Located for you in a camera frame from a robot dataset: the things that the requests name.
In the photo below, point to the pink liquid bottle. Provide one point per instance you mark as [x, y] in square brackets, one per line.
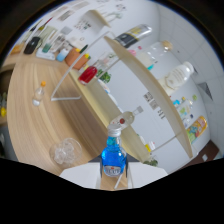
[132, 52]

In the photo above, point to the green potted plant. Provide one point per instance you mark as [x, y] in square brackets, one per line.
[105, 76]

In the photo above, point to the ceiling air vent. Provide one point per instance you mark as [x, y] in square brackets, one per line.
[205, 90]

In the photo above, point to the white blue small bottle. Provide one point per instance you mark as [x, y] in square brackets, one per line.
[61, 55]

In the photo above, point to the small red liquid bottle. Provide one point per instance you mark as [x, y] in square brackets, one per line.
[87, 75]

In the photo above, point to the yellow red lidded cup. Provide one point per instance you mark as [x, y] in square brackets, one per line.
[150, 146]

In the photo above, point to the brown door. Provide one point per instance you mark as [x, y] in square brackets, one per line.
[206, 153]

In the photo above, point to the white milk bottle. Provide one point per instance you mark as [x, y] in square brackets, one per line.
[175, 78]

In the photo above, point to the two-tier wooden shelf rack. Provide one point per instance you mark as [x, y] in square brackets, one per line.
[146, 86]

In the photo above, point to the white tray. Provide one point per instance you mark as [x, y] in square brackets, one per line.
[45, 55]

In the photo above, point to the small blue liquid bottle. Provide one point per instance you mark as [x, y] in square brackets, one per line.
[113, 158]

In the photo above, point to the glass jar of limes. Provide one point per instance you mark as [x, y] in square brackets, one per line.
[150, 162]

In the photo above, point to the clear bottle orange cap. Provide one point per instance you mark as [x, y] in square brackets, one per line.
[38, 96]

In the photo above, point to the wooden wall shelf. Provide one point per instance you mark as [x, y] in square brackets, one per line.
[98, 18]

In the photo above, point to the glass cup with ice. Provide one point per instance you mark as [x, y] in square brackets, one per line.
[65, 151]

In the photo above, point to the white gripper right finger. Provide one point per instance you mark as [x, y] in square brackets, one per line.
[145, 173]

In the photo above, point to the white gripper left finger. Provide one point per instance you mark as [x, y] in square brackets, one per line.
[83, 175]

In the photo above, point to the orange basket with fruit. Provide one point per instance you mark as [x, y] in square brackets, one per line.
[75, 58]

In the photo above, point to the glass jar wooden lid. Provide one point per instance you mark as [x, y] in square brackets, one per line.
[153, 55]

